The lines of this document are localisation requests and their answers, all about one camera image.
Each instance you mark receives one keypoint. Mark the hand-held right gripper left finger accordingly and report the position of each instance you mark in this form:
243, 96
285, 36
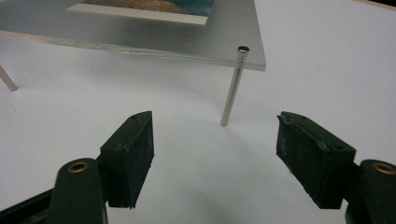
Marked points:
127, 161

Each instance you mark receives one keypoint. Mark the landscape picture print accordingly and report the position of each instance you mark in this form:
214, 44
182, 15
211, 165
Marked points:
146, 9

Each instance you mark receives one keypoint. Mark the silver metal frame pin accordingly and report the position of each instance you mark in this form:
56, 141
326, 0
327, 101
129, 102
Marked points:
233, 90
7, 79

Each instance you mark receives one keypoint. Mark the clear acrylic photo frame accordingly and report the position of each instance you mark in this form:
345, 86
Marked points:
155, 40

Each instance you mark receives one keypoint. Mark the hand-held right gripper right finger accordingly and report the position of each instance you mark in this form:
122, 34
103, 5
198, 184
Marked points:
314, 165

